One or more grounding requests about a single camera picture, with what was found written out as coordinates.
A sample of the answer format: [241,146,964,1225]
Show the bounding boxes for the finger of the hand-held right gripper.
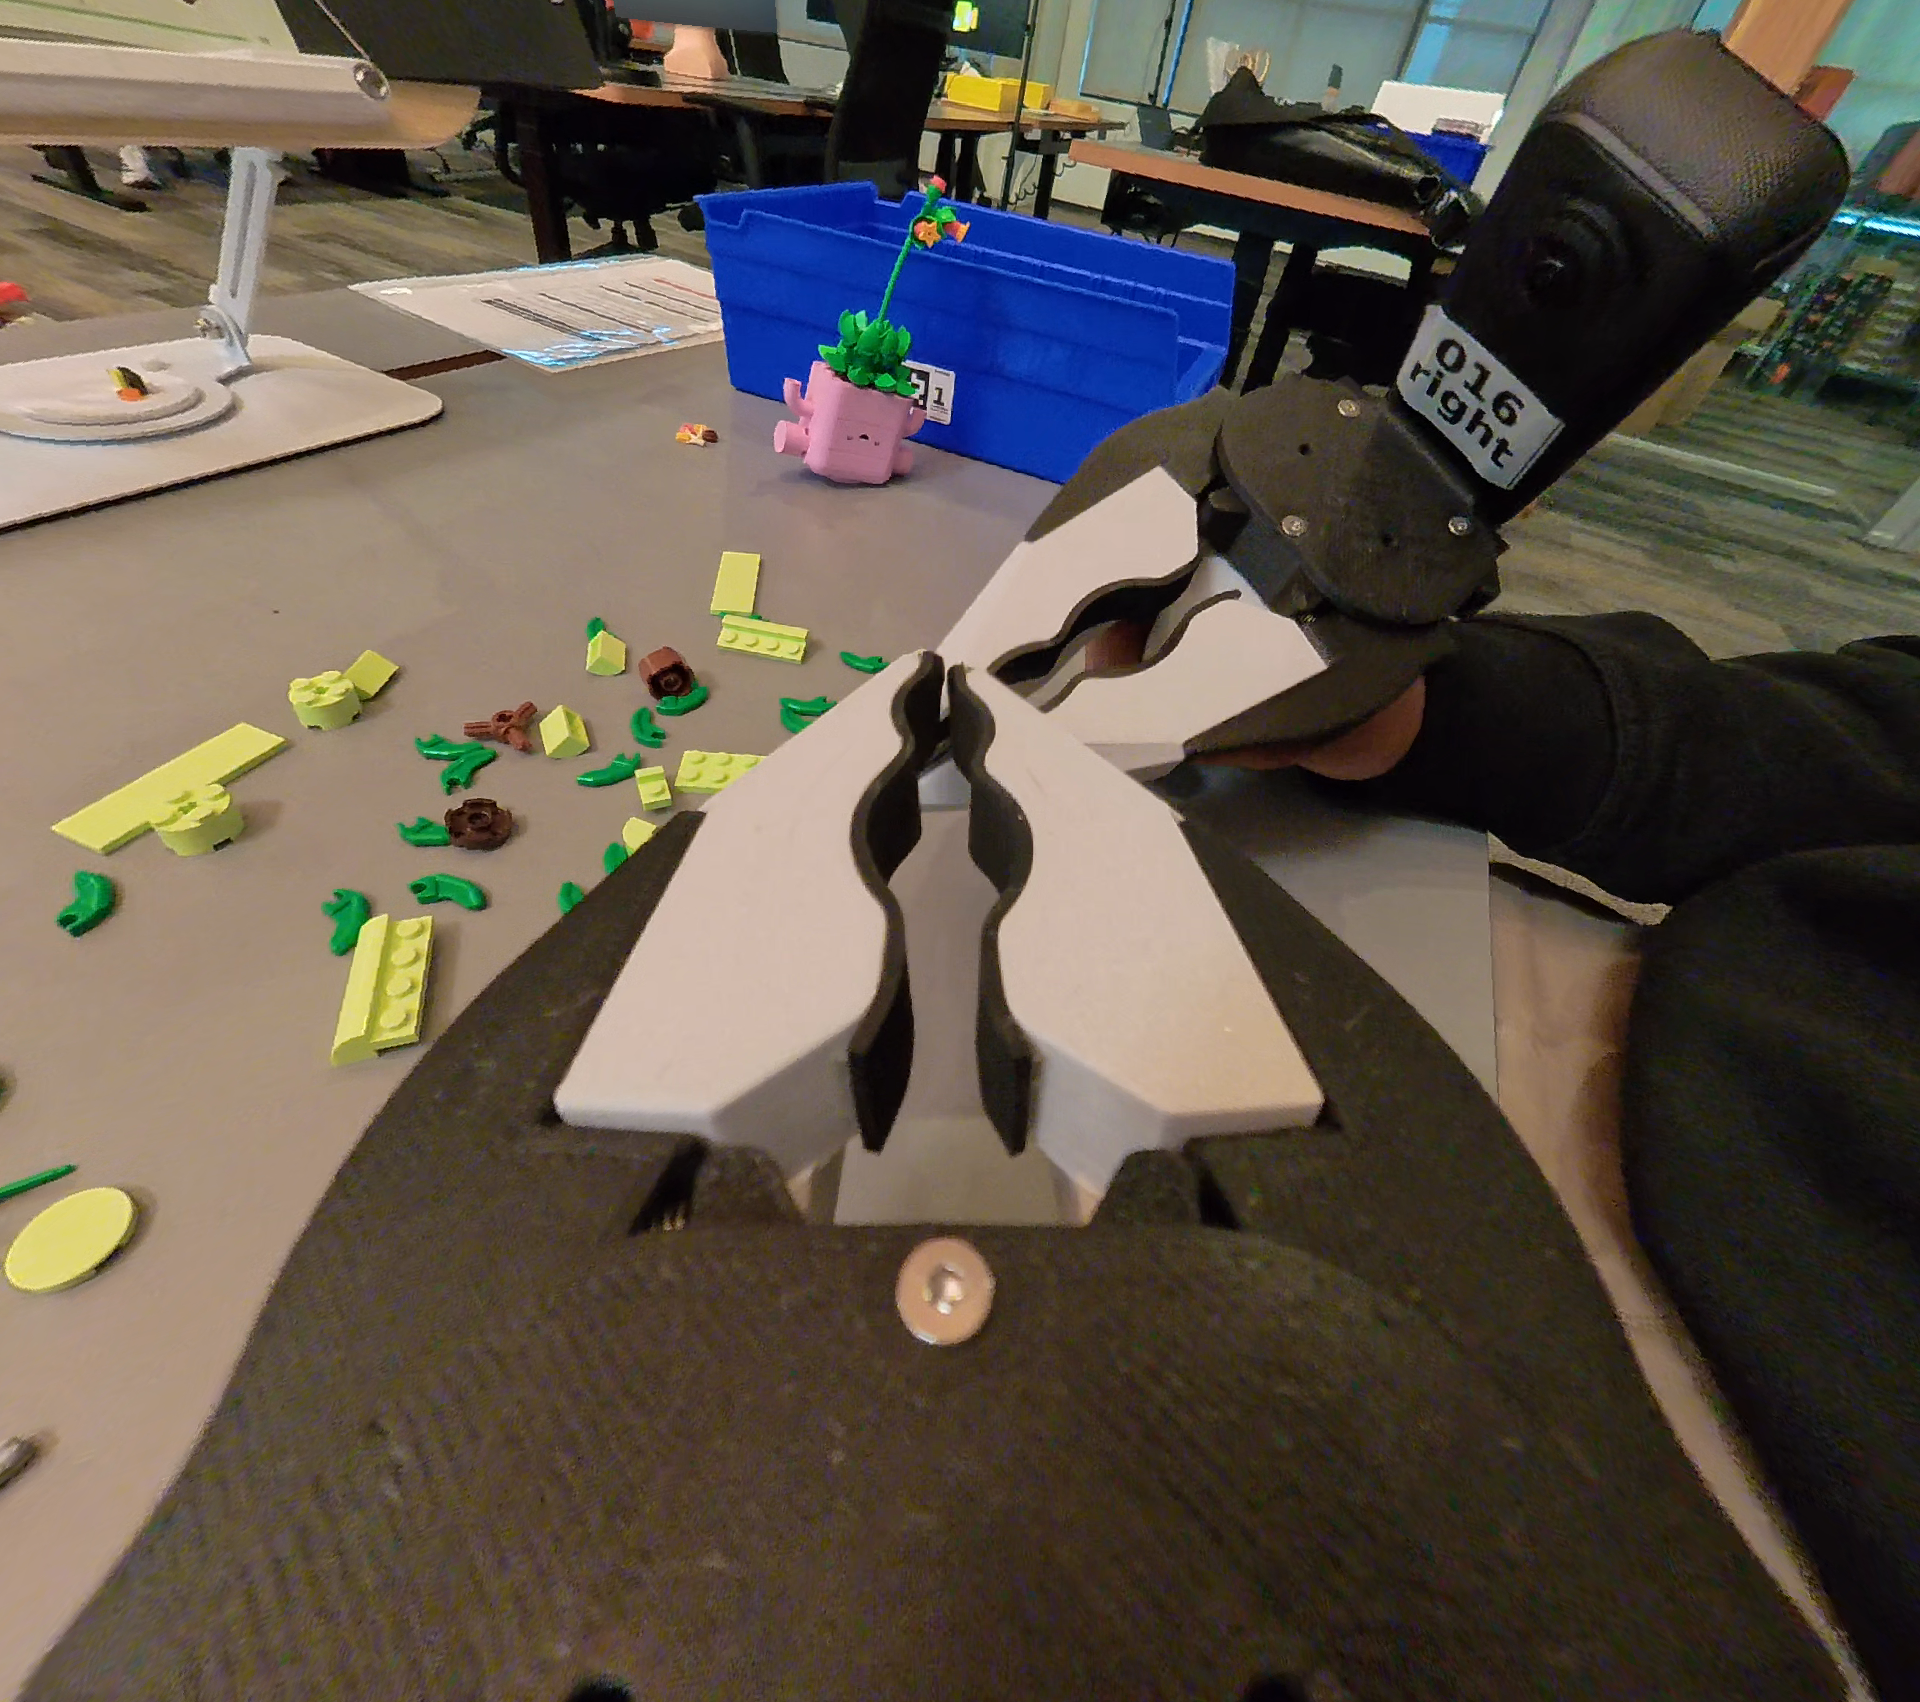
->
[933,469,1249,692]
[996,559,1334,785]

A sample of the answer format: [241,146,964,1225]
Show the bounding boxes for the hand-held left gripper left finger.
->
[552,649,951,1182]

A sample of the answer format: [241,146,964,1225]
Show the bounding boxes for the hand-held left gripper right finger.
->
[945,664,1330,1177]

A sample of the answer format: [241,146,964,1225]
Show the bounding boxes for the person's right forearm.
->
[1411,614,1920,925]

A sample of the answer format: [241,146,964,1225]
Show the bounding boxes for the person's right hand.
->
[1197,678,1430,786]

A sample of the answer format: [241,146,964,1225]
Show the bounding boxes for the blue plastic bin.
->
[697,179,1242,484]

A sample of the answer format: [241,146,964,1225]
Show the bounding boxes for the pink toy flower pot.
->
[770,174,974,490]

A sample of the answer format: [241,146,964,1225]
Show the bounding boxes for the black bag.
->
[1197,66,1488,220]

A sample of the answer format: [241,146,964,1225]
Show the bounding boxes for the scattered lime toy bricks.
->
[53,550,817,1070]

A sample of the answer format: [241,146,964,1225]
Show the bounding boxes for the brown wooden desk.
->
[1068,137,1451,392]

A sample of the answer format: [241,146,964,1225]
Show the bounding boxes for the black office chair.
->
[828,0,967,208]

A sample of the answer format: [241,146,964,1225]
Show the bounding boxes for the paper sheet in clear sleeve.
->
[348,254,733,379]

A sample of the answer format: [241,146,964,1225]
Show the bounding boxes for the scattered green leaf toy pieces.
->
[56,614,890,954]

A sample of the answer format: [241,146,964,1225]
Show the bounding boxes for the person's black jacket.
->
[1621,817,1920,1702]

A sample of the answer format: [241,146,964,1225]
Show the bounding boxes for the lime round toy disc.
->
[3,1187,140,1296]

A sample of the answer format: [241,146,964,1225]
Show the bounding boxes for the white book stand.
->
[0,35,487,534]

